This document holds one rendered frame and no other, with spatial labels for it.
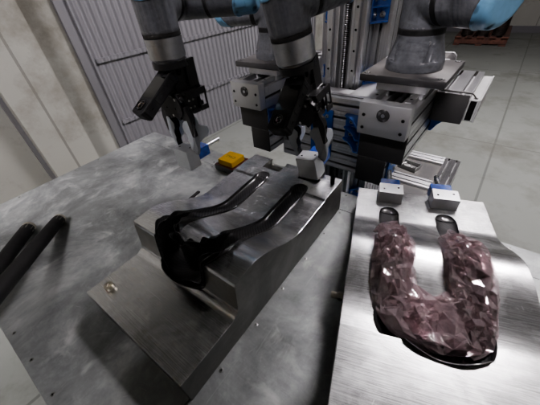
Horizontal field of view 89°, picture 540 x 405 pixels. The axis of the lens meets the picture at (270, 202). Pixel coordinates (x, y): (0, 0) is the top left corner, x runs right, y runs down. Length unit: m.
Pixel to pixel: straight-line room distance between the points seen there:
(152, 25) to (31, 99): 1.72
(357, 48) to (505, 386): 0.93
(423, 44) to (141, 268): 0.85
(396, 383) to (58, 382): 0.50
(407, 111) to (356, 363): 0.60
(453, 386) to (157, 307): 0.42
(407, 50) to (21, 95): 2.07
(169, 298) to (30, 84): 1.94
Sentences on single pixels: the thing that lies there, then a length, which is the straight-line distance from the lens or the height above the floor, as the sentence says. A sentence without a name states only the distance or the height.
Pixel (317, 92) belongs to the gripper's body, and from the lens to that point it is 0.59.
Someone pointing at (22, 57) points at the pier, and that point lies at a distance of 2.29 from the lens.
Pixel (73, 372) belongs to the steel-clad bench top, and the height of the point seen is 0.80.
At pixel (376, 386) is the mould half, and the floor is 0.91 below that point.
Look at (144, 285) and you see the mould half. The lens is 0.56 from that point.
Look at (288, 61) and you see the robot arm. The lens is 0.54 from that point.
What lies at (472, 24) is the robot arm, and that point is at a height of 1.16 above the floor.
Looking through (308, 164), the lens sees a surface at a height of 0.94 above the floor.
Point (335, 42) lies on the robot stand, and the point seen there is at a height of 1.08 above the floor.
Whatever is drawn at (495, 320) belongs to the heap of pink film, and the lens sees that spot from 0.51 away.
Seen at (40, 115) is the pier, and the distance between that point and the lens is 2.33.
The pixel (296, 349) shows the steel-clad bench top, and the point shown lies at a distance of 0.51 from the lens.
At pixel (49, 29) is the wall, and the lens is 2.49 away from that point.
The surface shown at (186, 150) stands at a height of 0.96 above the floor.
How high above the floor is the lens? 1.27
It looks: 39 degrees down
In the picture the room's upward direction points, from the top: 6 degrees counter-clockwise
